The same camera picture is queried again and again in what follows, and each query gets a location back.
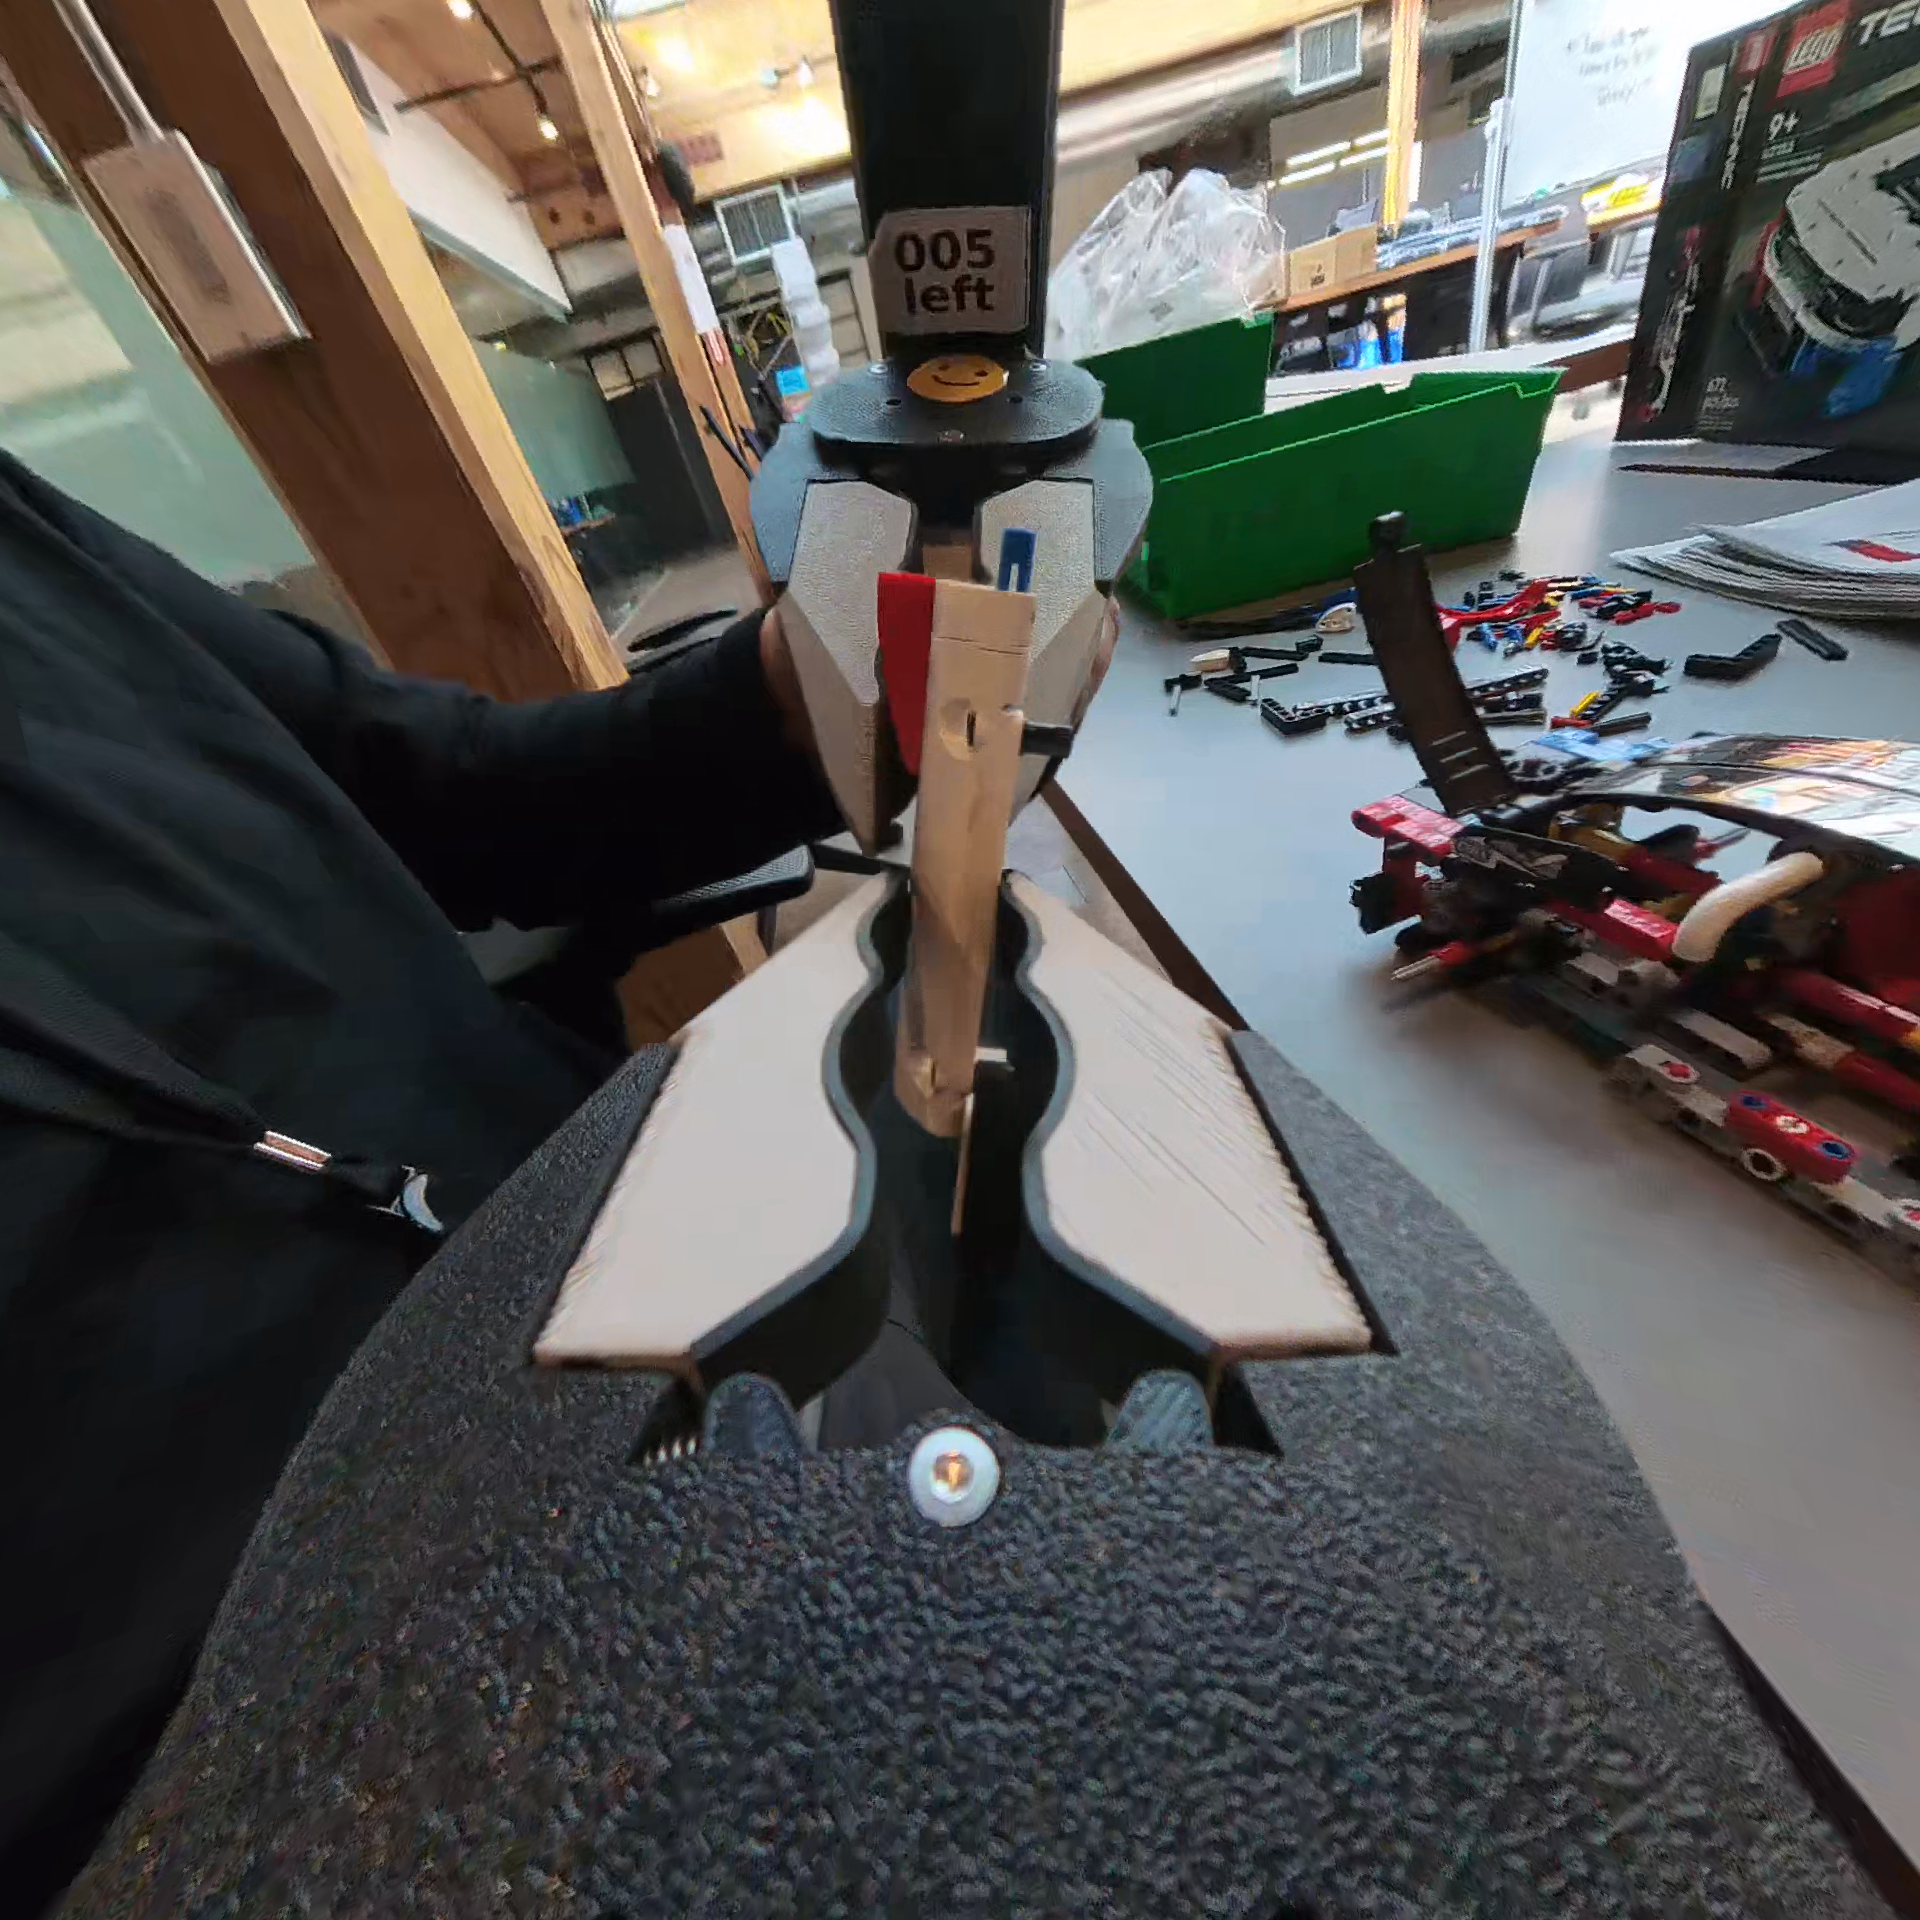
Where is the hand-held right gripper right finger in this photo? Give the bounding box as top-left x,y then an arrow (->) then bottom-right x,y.
1002,873 -> 1377,1369

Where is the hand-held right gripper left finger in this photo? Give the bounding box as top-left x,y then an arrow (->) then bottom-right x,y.
533,873 -> 914,1395

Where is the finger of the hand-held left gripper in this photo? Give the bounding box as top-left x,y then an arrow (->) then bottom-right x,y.
778,479 -> 924,853
995,477 -> 1123,809

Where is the white and red brick door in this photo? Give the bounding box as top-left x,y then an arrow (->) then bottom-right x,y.
874,526 -> 1077,1239

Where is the toy brick car model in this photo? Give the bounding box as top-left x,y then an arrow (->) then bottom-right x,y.
1352,510 -> 1920,1290

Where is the person's left forearm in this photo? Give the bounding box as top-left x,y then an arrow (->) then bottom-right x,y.
286,608 -> 849,938

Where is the grey desk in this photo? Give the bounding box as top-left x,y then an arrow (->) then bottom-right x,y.
1036,335 -> 1920,1893

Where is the person's left hand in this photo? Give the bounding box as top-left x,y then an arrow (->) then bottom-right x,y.
755,597 -> 824,746

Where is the clear plastic bag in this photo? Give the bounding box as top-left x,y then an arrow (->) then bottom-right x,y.
1045,166 -> 1289,361

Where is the black office chair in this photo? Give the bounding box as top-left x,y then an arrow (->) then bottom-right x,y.
643,842 -> 824,950

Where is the green plastic bin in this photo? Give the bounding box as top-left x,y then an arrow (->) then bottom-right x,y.
1078,311 -> 1277,447
1125,368 -> 1565,624

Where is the pile of loose brick pieces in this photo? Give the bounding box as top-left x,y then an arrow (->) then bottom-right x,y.
1162,567 -> 1853,745

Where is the wooden pillar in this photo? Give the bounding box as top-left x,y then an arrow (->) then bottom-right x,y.
0,0 -> 634,694

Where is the whiteboard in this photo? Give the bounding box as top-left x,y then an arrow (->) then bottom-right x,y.
1500,0 -> 1788,213

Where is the person in black clothing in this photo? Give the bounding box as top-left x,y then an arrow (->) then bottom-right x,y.
0,450 -> 781,1920

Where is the thick instruction booklet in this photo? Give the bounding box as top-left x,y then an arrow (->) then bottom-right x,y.
1612,515 -> 1920,618

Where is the toy car set box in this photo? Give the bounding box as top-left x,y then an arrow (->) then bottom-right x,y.
1616,0 -> 1920,483

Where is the black lanyard strap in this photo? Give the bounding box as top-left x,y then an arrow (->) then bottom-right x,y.
0,943 -> 449,1234

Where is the grey wall plate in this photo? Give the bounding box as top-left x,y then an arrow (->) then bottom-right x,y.
82,133 -> 308,365

